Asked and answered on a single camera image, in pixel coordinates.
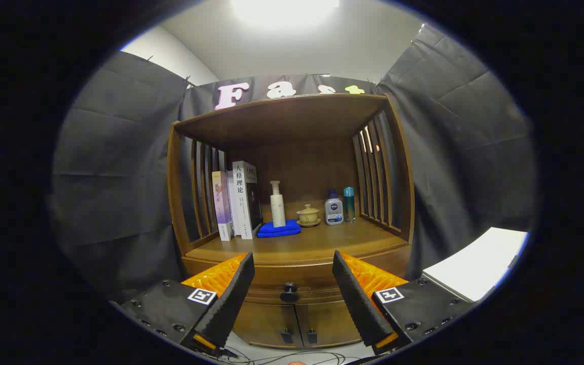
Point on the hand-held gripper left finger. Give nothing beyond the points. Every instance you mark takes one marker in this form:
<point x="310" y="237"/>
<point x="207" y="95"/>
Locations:
<point x="233" y="294"/>

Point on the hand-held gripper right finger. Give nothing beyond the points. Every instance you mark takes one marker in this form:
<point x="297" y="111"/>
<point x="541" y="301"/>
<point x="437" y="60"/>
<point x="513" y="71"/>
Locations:
<point x="355" y="299"/>

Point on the wooden drawer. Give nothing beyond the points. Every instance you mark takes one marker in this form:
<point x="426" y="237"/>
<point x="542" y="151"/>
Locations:
<point x="277" y="276"/>

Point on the black drawer knob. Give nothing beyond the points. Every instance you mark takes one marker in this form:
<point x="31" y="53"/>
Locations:
<point x="289" y="293"/>

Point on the wooden cabinet door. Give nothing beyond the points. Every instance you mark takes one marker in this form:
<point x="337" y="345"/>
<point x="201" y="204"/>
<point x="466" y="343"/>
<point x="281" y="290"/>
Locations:
<point x="266" y="324"/>
<point x="327" y="322"/>

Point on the wooden countertop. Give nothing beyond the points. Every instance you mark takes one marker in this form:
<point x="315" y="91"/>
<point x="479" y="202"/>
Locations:
<point x="312" y="243"/>

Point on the wooden cabinet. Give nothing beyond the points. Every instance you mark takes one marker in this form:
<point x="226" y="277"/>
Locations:
<point x="302" y="167"/>

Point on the blue folded cloth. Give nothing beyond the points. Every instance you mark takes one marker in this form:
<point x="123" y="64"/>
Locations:
<point x="279" y="230"/>

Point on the yellow saucer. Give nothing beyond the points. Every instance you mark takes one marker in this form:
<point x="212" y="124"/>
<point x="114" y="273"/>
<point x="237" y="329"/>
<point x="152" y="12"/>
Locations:
<point x="308" y="224"/>

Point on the white bottle with blue pump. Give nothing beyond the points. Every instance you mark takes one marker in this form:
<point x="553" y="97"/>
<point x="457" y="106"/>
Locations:
<point x="333" y="210"/>

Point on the thick white book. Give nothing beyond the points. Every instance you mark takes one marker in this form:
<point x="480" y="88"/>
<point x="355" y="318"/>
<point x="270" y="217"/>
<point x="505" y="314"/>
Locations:
<point x="241" y="203"/>

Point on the purple book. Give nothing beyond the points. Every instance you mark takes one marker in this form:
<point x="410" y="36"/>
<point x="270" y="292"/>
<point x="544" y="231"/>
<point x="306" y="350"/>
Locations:
<point x="221" y="203"/>

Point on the teal clear bottle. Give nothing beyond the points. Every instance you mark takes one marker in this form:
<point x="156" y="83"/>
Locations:
<point x="349" y="205"/>

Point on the yellow lidded tea cup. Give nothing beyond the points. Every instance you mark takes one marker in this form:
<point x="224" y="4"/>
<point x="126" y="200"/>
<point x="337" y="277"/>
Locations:
<point x="307" y="215"/>

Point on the thin white book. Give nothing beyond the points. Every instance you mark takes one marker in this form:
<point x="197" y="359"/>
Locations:
<point x="230" y="197"/>

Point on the black backdrop cloth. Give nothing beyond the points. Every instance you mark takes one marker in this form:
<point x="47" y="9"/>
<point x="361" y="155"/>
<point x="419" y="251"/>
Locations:
<point x="114" y="177"/>

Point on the ceiling light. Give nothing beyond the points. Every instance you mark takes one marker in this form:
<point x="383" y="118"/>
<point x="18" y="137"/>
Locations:
<point x="284" y="10"/>

